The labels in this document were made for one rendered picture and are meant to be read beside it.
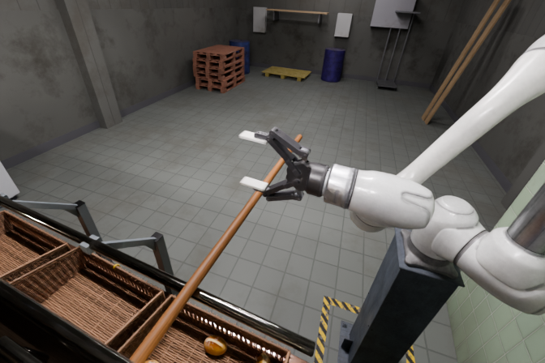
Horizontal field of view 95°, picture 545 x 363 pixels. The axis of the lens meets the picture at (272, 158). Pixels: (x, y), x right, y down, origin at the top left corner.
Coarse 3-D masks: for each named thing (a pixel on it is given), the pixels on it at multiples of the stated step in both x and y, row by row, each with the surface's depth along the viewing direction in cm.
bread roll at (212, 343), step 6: (210, 336) 104; (216, 336) 104; (204, 342) 103; (210, 342) 102; (216, 342) 102; (222, 342) 102; (210, 348) 101; (216, 348) 100; (222, 348) 101; (216, 354) 101
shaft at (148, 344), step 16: (272, 176) 106; (256, 192) 96; (240, 224) 83; (224, 240) 76; (208, 256) 71; (192, 288) 63; (176, 304) 60; (160, 320) 56; (160, 336) 54; (144, 352) 51
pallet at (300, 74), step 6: (276, 66) 765; (264, 72) 704; (270, 72) 702; (276, 72) 705; (282, 72) 708; (288, 72) 716; (294, 72) 715; (300, 72) 722; (306, 72) 722; (282, 78) 694; (300, 78) 676
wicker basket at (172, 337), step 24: (192, 312) 108; (144, 336) 97; (168, 336) 107; (192, 336) 108; (240, 336) 101; (168, 360) 100; (192, 360) 101; (216, 360) 101; (240, 360) 102; (288, 360) 90
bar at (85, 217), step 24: (24, 216) 86; (72, 240) 79; (96, 240) 78; (120, 240) 90; (144, 240) 99; (144, 264) 71; (168, 264) 117; (168, 288) 124; (240, 312) 62; (288, 336) 58
